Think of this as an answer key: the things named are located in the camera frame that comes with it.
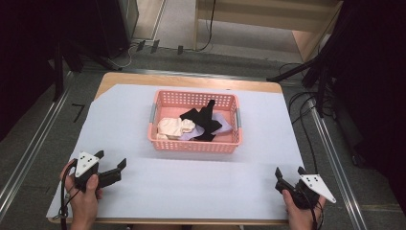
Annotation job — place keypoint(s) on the white table sheet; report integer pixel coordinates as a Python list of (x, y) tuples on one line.
[(191, 182)]

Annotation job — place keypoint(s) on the pink plastic basket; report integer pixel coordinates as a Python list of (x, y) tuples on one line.
[(194, 146)]

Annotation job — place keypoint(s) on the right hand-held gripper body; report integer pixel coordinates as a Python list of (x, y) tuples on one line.
[(314, 185)]

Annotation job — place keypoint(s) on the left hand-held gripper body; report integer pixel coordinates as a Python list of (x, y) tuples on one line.
[(85, 163)]

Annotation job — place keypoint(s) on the lavender cloth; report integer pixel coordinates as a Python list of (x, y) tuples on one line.
[(225, 126)]

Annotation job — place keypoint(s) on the light wooden furniture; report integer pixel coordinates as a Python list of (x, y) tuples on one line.
[(274, 12)]

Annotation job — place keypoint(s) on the cream cloth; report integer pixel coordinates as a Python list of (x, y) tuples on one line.
[(172, 127)]

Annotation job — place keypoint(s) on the black metal stand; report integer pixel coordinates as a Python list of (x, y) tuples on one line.
[(59, 64), (314, 70)]

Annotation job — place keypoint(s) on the black cloth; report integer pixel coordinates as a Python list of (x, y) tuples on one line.
[(206, 118)]

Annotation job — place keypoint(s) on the metal floor rail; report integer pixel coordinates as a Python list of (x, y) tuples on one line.
[(338, 172), (30, 153)]

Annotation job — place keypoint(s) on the person's left hand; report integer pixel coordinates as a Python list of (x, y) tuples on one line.
[(83, 204)]

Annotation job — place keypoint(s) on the dark cabinet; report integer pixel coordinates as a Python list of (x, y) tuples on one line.
[(119, 22)]

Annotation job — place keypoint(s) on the person's right hand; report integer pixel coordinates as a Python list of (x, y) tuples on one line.
[(301, 218)]

